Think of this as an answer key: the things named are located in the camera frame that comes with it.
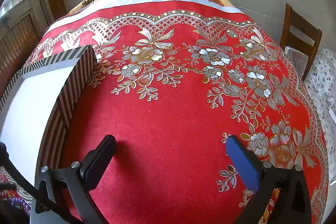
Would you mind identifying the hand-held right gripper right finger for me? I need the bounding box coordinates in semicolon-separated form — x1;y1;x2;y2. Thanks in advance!
226;135;312;224

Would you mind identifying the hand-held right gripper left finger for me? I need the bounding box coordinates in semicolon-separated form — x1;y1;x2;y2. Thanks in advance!
35;135;116;224

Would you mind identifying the wooden louvered door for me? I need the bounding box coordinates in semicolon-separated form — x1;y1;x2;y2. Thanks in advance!
0;0;67;93

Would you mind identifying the black cable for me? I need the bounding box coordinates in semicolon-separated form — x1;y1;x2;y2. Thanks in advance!
0;143;79;222

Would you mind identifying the white floral cloth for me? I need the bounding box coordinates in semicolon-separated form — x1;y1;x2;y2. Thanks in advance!
303;49;336;169

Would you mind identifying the purple bead bracelet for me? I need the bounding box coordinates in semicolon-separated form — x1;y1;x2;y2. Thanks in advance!
10;196;31;215

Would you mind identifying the red floral tablecloth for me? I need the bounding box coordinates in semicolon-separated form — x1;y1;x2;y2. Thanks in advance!
21;0;330;224

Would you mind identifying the striped jewelry box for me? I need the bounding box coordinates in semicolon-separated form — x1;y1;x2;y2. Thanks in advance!
0;45;98;224

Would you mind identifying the wooden chair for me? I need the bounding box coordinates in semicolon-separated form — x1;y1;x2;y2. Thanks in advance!
280;4;323;81

